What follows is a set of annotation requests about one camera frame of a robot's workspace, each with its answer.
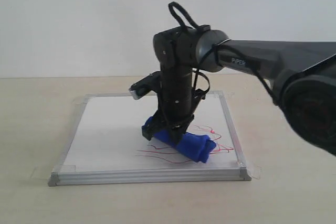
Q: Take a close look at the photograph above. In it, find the clear tape near right corner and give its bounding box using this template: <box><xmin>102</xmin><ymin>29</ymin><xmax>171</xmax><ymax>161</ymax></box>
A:
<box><xmin>247</xmin><ymin>166</ymin><xmax>261</xmax><ymax>179</ymax></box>

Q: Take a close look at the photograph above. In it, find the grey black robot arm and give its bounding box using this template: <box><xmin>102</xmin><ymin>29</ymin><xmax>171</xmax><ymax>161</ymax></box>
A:
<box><xmin>131</xmin><ymin>28</ymin><xmax>335</xmax><ymax>162</ymax></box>

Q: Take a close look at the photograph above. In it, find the blue cloth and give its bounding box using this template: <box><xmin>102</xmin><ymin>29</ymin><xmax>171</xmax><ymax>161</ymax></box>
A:
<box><xmin>145</xmin><ymin>129</ymin><xmax>217</xmax><ymax>163</ymax></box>

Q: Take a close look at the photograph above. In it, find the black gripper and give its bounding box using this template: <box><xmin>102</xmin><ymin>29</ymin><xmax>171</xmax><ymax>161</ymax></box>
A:
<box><xmin>142</xmin><ymin>87</ymin><xmax>207</xmax><ymax>145</ymax></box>

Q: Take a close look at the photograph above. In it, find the aluminium framed whiteboard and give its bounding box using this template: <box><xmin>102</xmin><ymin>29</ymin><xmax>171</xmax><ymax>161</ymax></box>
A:
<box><xmin>48</xmin><ymin>91</ymin><xmax>251</xmax><ymax>186</ymax></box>

